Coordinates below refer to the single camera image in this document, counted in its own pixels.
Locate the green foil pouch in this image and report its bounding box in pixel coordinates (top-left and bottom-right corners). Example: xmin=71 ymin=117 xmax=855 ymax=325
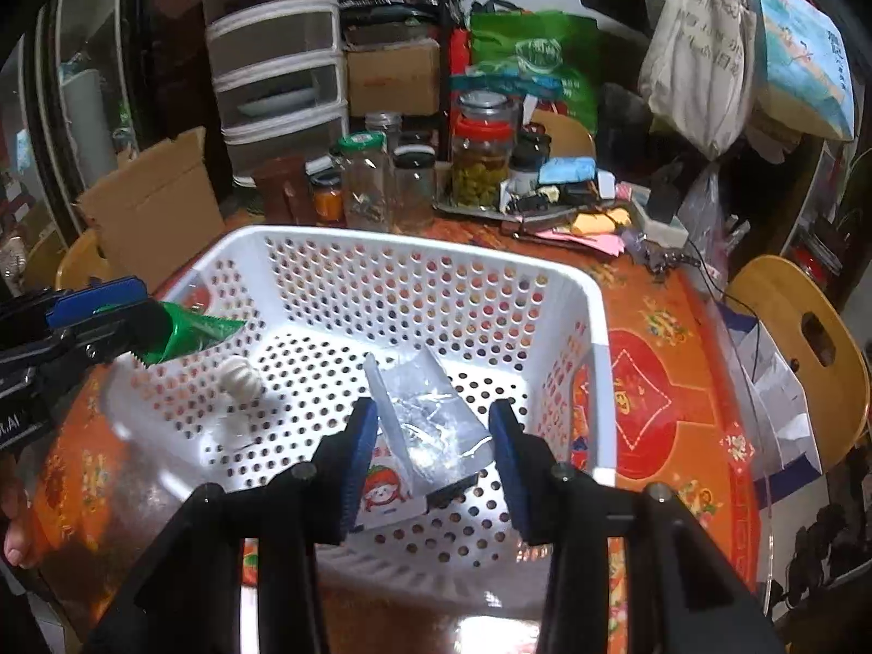
xmin=131 ymin=300 xmax=245 ymax=366

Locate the white ribbed soft ball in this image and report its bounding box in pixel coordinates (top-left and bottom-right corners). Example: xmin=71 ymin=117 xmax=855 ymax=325
xmin=217 ymin=356 xmax=264 ymax=404

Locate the small white wad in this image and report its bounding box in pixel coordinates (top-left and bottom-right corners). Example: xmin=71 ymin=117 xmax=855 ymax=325
xmin=204 ymin=406 xmax=251 ymax=452

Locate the white cartoon snack packet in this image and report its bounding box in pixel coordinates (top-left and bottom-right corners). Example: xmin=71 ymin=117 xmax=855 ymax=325
xmin=355 ymin=437 xmax=427 ymax=530

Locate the clear plastic zip bag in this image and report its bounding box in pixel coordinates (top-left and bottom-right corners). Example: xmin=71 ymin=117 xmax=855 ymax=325
xmin=364 ymin=348 xmax=494 ymax=496

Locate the black soft bundle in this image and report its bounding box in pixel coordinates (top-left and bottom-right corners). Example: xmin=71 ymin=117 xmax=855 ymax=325
xmin=426 ymin=473 xmax=479 ymax=511

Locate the person's left hand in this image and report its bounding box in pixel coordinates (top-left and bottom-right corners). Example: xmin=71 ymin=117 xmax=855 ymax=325
xmin=2 ymin=455 xmax=39 ymax=568

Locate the left wooden chair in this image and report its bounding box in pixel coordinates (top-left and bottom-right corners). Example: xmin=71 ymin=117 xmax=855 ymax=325
xmin=54 ymin=229 xmax=116 ymax=291

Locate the wooden chair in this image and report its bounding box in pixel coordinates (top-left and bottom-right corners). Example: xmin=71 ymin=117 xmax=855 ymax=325
xmin=54 ymin=229 xmax=116 ymax=291
xmin=727 ymin=256 xmax=870 ymax=473

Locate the open cardboard box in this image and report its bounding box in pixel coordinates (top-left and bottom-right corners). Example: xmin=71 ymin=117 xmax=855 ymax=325
xmin=77 ymin=127 xmax=225 ymax=291

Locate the white perforated plastic basket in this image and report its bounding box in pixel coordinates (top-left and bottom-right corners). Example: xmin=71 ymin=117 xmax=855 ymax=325
xmin=100 ymin=226 xmax=616 ymax=616

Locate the blue white paper bag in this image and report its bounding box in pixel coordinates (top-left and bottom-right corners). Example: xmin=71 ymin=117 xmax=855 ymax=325
xmin=716 ymin=301 xmax=823 ymax=508

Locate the small orange jar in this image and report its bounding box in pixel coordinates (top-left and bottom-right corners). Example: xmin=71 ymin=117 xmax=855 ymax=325
xmin=311 ymin=170 xmax=344 ymax=226

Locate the green lid glass jar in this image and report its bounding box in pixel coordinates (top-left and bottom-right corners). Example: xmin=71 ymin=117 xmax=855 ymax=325
xmin=337 ymin=131 xmax=389 ymax=232

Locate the right wooden chair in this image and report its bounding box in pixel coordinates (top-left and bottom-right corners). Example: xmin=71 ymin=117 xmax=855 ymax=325
xmin=727 ymin=256 xmax=870 ymax=473

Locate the black lid empty jar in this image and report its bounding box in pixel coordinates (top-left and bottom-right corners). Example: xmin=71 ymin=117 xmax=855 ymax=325
xmin=390 ymin=143 xmax=436 ymax=233

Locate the silver lid glass jar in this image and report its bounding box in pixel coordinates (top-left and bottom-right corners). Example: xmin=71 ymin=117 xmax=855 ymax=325
xmin=364 ymin=111 xmax=402 ymax=154

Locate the white plastic drawer tower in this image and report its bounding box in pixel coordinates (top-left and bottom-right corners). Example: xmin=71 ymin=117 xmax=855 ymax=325
xmin=203 ymin=0 xmax=349 ymax=187

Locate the brown cardboard box behind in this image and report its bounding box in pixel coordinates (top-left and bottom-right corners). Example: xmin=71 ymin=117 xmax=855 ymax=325
xmin=346 ymin=39 xmax=440 ymax=117

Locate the red lid pickle jar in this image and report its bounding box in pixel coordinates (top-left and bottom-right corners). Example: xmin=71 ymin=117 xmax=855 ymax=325
xmin=451 ymin=90 xmax=516 ymax=211

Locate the blue cloth mask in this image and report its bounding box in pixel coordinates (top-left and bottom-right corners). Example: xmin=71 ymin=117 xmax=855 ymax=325
xmin=538 ymin=156 xmax=597 ymax=186

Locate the green shopping bag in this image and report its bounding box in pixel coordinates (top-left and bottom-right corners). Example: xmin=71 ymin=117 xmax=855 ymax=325
xmin=451 ymin=9 xmax=600 ymax=133

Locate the beige canvas tote bag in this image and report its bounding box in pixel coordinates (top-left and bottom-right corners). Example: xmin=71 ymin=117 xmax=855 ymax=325
xmin=639 ymin=0 xmax=756 ymax=161

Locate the blue illustrated tote bag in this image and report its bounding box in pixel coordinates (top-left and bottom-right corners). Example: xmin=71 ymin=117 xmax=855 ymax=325
xmin=755 ymin=0 xmax=854 ymax=142

